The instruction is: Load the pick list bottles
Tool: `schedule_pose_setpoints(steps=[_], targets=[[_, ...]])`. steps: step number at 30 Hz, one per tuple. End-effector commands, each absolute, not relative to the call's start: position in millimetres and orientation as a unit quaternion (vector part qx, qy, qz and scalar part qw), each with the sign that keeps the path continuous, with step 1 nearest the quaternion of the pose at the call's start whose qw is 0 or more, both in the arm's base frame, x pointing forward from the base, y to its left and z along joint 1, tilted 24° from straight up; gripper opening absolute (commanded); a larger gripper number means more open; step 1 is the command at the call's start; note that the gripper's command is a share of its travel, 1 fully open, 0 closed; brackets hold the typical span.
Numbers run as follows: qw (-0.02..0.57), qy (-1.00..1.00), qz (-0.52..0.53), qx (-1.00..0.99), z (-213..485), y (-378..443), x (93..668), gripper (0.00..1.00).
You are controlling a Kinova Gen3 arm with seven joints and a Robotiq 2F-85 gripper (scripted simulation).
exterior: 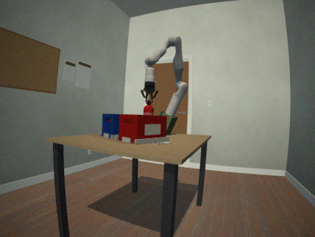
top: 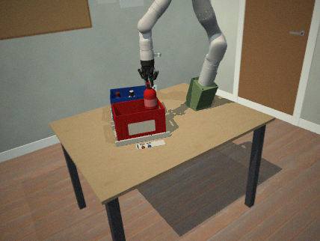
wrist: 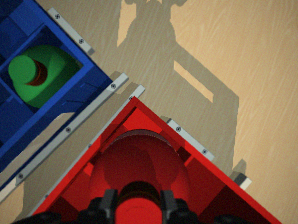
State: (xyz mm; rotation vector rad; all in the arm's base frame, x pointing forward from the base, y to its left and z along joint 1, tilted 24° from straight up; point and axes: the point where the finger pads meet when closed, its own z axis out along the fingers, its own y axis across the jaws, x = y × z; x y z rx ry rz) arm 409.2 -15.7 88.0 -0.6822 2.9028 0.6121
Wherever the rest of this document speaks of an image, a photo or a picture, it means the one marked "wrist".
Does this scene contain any red plastic crate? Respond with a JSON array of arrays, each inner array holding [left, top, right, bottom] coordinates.
[[32, 96, 282, 224]]

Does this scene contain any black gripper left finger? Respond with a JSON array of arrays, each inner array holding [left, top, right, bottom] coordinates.
[[11, 189, 118, 224]]

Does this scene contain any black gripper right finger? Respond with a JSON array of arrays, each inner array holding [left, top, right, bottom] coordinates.
[[160, 190, 253, 224]]

